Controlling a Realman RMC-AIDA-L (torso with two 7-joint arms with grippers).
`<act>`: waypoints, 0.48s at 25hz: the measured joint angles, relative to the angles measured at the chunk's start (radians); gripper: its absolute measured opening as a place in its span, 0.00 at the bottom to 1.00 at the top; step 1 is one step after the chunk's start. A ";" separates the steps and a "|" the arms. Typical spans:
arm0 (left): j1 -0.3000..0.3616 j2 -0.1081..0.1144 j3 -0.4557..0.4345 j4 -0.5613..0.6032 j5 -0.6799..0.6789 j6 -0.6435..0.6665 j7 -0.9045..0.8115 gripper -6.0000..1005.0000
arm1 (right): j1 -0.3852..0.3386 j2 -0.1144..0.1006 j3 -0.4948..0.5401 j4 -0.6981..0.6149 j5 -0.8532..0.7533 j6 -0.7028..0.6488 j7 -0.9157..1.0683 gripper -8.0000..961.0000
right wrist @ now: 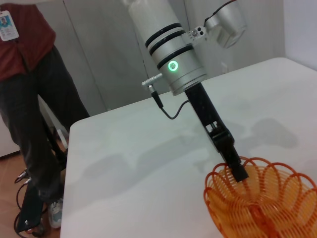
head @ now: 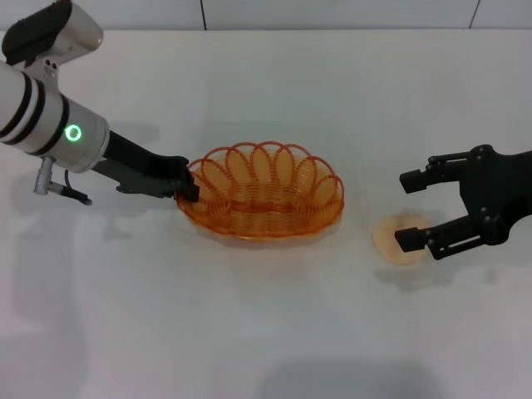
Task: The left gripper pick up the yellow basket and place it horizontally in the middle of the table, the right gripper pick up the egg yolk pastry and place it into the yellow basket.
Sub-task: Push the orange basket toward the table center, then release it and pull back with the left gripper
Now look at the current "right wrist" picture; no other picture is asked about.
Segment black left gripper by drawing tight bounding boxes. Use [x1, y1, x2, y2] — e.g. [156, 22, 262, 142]
[184, 82, 249, 183]

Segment orange plastic woven basket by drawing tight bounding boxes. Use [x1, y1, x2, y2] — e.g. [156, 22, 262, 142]
[203, 156, 317, 238]

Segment person in red vest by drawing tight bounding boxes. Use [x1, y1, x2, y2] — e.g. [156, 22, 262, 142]
[0, 0, 90, 229]

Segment white id badge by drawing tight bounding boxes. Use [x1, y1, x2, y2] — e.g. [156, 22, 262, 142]
[0, 9, 20, 42]

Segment black cable with silver plug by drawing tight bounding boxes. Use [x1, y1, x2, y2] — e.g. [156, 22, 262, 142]
[141, 73, 192, 120]

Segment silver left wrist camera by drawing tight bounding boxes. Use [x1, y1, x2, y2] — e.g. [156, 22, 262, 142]
[189, 0, 249, 49]

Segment black cables with metal connectors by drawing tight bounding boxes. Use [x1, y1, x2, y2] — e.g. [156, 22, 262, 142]
[13, 168, 33, 185]

